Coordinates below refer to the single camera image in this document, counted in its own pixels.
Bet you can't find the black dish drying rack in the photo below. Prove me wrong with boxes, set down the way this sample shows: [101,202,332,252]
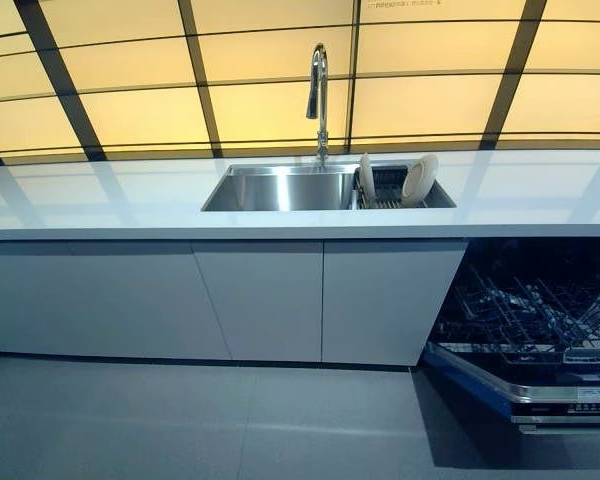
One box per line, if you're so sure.
[352,163,439,209]

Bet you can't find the stainless steel sink basin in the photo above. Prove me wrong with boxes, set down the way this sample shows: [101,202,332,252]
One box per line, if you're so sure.
[200,160,458,213]

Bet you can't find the black wire dishwasher rack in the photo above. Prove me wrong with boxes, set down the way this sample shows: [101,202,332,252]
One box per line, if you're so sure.
[437,263,600,367]

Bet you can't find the white ceramic plate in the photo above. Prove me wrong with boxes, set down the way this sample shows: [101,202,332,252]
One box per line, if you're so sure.
[400,153,440,207]
[357,152,377,199]

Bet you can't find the dishwasher door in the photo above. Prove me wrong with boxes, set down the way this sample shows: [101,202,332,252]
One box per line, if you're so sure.
[423,341,600,437]

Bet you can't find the chrome gooseneck kitchen faucet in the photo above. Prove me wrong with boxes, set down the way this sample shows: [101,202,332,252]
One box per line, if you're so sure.
[305,42,332,167]

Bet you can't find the black plinth strip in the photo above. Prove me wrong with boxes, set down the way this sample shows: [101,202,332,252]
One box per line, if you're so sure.
[0,349,421,373]

